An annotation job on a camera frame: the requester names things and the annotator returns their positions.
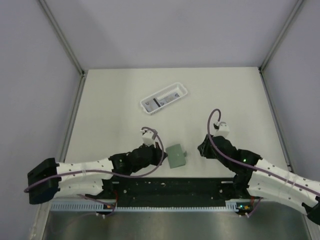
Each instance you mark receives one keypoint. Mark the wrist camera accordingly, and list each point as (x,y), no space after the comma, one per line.
(148,136)
(221,129)

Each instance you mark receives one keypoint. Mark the left aluminium frame post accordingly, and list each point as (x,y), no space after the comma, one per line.
(60,36)

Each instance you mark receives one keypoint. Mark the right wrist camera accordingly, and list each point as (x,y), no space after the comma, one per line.
(221,129)

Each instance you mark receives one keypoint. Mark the aluminium frame post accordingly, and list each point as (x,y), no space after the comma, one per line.
(289,21)
(60,36)

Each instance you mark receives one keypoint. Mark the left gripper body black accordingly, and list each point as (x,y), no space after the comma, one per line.
(153,160)

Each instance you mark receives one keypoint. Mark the white plastic basket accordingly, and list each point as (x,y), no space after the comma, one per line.
(175,87)

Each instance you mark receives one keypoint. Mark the card in basket left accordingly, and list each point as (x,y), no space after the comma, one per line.
(151,105)

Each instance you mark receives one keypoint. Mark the card in basket right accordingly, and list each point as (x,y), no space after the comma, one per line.
(168,99)

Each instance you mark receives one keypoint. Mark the green card holder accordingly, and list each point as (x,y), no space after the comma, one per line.
(176,156)

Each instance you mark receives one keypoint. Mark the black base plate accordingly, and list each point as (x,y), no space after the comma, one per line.
(169,192)

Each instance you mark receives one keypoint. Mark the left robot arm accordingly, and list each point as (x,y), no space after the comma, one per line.
(51,179)

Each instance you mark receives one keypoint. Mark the right aluminium frame post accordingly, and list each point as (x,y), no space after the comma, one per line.
(289,21)

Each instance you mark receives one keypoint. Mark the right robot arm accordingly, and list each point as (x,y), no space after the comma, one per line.
(257,177)

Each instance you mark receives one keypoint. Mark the white cable duct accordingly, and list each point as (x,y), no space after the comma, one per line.
(91,206)

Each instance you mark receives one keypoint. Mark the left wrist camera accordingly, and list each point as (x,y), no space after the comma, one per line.
(148,136)

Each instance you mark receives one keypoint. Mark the card in basket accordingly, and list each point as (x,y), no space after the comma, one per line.
(168,99)
(151,105)

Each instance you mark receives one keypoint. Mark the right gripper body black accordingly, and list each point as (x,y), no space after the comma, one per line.
(208,153)

